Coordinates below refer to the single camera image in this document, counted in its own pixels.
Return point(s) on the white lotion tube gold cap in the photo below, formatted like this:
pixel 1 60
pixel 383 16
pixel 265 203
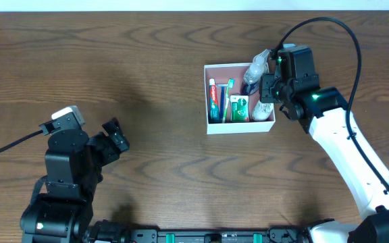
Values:
pixel 262 111

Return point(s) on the white box pink interior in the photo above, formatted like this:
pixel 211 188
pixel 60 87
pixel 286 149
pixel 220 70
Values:
pixel 221 73

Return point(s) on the green Dettol soap bar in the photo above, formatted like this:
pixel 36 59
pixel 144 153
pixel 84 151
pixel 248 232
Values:
pixel 239 108

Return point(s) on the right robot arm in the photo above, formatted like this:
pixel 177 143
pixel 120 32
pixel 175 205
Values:
pixel 324 114

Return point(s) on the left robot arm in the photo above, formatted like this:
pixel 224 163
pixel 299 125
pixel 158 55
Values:
pixel 60 208

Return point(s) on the green white toothbrush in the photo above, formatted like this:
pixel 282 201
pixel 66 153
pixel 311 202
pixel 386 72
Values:
pixel 226 101

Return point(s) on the clear foam soap pump bottle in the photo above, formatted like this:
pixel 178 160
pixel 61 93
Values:
pixel 256 70

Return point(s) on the Colgate toothpaste tube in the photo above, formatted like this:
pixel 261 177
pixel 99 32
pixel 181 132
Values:
pixel 213 102

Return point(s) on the blue disposable razor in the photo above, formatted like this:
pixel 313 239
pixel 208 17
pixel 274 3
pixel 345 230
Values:
pixel 223 97

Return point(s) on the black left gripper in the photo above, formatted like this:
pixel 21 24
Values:
pixel 114 136

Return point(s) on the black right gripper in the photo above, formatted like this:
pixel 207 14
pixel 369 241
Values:
pixel 267 89

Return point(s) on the black mounting rail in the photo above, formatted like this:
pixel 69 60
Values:
pixel 107 231

